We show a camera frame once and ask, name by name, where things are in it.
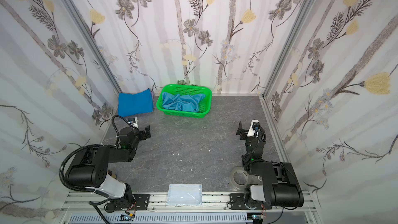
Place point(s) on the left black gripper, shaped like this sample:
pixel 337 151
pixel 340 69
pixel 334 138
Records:
pixel 142 134

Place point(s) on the teal t-shirt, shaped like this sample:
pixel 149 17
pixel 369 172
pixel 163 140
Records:
pixel 183 103

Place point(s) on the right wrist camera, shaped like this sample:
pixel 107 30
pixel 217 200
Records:
pixel 254 127

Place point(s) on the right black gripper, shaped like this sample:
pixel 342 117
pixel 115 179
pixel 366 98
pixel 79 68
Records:
pixel 246 133

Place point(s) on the small medicine bottle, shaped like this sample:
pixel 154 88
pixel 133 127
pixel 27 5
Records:
pixel 112 174

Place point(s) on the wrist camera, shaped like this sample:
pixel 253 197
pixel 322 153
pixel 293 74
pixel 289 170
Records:
pixel 133 122
pixel 254 127

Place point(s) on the clear tape roll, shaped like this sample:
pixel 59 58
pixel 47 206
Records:
pixel 240 179

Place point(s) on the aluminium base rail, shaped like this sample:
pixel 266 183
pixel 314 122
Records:
pixel 161 202

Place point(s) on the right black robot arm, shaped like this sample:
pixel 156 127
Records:
pixel 280 186

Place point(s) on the green plastic basket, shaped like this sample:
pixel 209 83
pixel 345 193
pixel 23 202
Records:
pixel 204 106

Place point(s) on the clear plastic bag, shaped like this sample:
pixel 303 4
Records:
pixel 184 195

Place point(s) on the folded blue t-shirt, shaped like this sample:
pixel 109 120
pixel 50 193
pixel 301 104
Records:
pixel 134 104

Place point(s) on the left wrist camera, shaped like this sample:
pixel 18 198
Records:
pixel 133 122

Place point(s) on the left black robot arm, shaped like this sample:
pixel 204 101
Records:
pixel 86 169

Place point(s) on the white slotted cable duct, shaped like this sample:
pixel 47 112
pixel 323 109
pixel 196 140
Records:
pixel 179 218

